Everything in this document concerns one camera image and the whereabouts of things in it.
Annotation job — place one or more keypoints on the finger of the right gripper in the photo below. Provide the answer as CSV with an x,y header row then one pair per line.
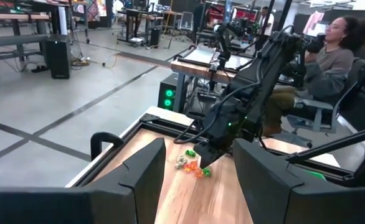
x,y
209,154

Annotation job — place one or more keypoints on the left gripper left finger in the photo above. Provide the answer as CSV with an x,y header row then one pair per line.
x,y
76,205

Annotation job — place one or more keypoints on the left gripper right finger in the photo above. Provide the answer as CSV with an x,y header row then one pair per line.
x,y
310,205

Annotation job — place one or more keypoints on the orange plastic Halloween decoration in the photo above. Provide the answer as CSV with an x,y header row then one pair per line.
x,y
187,168
194,164
198,173

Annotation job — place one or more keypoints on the green plastic Halloween decoration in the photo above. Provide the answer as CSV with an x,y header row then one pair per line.
x,y
206,172
190,153

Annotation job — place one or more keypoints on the white plastic Halloween decoration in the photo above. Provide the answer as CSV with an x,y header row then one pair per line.
x,y
178,166
182,160

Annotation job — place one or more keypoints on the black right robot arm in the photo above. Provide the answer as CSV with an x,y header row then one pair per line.
x,y
273,62

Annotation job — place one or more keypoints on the black neighbour robot arm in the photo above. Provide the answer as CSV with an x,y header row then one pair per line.
x,y
223,46

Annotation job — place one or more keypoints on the green plastic basket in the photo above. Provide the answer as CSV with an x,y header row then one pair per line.
x,y
316,175

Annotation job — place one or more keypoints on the computer tower with green fans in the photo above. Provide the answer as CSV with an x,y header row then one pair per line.
x,y
169,99

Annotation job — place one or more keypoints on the wooden neighbour robot table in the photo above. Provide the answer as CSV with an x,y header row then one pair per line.
x,y
198,69

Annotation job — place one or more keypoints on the standing person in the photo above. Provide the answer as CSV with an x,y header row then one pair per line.
x,y
268,21

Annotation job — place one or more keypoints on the seated person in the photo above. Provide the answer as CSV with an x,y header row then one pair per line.
x,y
332,68

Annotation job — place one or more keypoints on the black handheld device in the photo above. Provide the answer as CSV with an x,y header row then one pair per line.
x,y
315,43

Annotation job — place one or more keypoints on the pink garment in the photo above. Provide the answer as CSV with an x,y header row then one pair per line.
x,y
313,21

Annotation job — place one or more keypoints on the grey black office chair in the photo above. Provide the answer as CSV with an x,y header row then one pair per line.
x,y
361,81

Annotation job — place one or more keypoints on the black floor object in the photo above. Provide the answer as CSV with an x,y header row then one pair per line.
x,y
40,69

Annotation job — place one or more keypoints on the black desk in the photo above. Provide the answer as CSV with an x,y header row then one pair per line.
x,y
139,14

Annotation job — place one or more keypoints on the black computer tower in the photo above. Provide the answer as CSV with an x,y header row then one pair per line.
x,y
58,56

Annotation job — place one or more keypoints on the grey wooden workbench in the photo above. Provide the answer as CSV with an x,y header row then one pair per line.
x,y
14,40

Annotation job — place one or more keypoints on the black aluminium table frame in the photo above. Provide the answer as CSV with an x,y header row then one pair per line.
x,y
170,129

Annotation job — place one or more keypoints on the black frame clamp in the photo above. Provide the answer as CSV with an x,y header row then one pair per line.
x,y
95,146

